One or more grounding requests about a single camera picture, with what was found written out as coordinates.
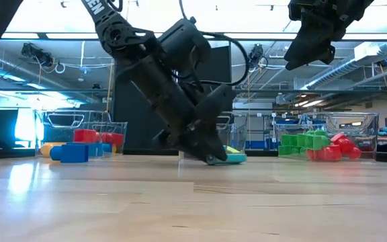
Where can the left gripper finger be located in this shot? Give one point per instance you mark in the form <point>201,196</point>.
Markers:
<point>203,148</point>

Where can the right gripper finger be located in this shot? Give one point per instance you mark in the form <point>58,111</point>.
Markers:
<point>328,55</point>
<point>309,43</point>

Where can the light green block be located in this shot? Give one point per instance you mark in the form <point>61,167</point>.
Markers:
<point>232,150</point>

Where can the teal block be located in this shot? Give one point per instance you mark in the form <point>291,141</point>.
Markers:
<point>232,159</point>

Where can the red chunky block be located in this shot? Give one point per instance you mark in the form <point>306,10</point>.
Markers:
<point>112,138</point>
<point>85,136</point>

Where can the yellow chunky block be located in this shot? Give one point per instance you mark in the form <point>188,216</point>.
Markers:
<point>114,148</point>
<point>48,149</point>

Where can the blue rounded block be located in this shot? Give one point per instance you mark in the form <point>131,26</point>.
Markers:
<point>106,148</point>
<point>72,153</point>
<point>94,150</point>

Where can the clear plastic bin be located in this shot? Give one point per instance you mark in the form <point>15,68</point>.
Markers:
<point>62,122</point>
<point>365,131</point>
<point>237,134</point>

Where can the black partition panel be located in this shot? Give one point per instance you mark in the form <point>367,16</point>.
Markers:
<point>126,127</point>
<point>220,64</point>

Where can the black ceiling-mounted device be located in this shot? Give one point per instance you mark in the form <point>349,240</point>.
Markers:
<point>37,53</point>
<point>256,53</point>

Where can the silver ventilation duct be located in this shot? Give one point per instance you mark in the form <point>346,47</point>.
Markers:
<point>348,65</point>
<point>12,67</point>

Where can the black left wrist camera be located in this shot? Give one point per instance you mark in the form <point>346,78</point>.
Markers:
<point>183,43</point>

